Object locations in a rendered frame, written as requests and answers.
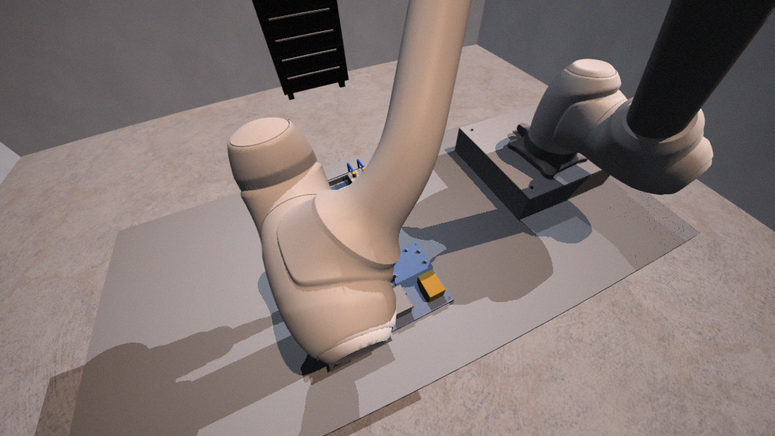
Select yellow rectangular block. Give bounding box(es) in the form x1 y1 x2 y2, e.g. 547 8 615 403
417 269 445 302

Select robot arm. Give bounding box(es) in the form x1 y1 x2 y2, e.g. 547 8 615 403
227 0 775 365

